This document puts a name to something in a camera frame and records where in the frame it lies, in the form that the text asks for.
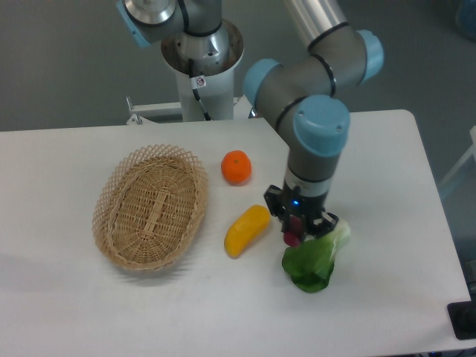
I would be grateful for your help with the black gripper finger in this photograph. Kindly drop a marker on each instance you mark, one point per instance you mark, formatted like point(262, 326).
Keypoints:
point(323, 225)
point(274, 200)

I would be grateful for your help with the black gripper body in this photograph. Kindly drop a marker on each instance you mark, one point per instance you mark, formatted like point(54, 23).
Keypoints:
point(306, 208)

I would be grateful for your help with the purple sweet potato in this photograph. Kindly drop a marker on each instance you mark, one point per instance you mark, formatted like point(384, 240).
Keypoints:
point(293, 233)

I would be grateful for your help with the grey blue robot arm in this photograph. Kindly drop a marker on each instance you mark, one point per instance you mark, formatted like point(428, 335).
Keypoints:
point(297, 101)

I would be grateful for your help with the woven wicker basket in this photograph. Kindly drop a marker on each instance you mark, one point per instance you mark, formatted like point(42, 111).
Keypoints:
point(151, 208)

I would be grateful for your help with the yellow mango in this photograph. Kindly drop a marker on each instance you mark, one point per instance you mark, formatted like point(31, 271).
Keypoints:
point(245, 230)

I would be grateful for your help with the green bok choy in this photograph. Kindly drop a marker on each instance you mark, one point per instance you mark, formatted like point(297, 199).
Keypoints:
point(311, 264)

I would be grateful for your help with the orange tangerine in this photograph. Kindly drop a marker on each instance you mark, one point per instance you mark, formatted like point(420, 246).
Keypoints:
point(236, 167)

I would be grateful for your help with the black device at table edge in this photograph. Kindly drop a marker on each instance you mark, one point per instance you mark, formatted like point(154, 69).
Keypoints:
point(462, 317)

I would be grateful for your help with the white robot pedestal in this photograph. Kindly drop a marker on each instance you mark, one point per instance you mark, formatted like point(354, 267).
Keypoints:
point(204, 72)

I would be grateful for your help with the white frame at right edge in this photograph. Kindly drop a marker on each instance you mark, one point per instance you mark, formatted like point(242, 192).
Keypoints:
point(460, 169)

